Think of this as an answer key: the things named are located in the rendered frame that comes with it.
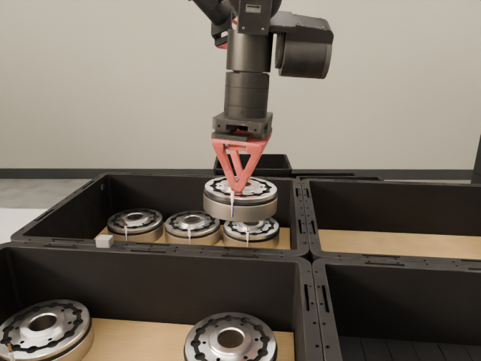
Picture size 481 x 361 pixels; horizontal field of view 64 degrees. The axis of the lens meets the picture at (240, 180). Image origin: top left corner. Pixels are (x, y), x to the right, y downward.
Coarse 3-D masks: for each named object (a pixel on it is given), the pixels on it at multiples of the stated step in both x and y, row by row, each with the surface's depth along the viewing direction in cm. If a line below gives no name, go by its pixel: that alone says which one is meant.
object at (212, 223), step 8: (176, 216) 74; (208, 216) 74; (168, 224) 71; (176, 224) 71; (208, 224) 71; (216, 224) 71; (176, 232) 68; (184, 232) 68; (192, 232) 68; (200, 232) 68; (208, 232) 69
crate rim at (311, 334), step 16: (128, 256) 48; (144, 256) 47; (160, 256) 47; (176, 256) 47; (192, 256) 47; (208, 256) 47; (224, 256) 47; (240, 256) 47; (256, 256) 47; (272, 256) 47; (288, 256) 47; (304, 272) 43; (304, 288) 43; (304, 304) 38; (304, 320) 36; (304, 336) 34; (320, 336) 34; (304, 352) 32; (320, 352) 32
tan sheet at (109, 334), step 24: (96, 336) 48; (120, 336) 48; (144, 336) 48; (168, 336) 48; (288, 336) 48; (96, 360) 44; (120, 360) 44; (144, 360) 44; (168, 360) 44; (288, 360) 44
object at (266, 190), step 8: (208, 184) 54; (216, 184) 54; (264, 184) 57; (272, 184) 56; (208, 192) 52; (216, 192) 51; (224, 192) 51; (248, 192) 52; (256, 192) 52; (264, 192) 53; (272, 192) 52; (224, 200) 50; (240, 200) 49; (248, 200) 49; (256, 200) 50; (264, 200) 50
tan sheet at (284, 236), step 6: (222, 228) 76; (282, 228) 76; (288, 228) 76; (102, 234) 74; (222, 234) 74; (282, 234) 74; (288, 234) 74; (156, 240) 72; (162, 240) 72; (222, 240) 72; (282, 240) 72; (288, 240) 72; (276, 246) 69; (282, 246) 69; (288, 246) 69
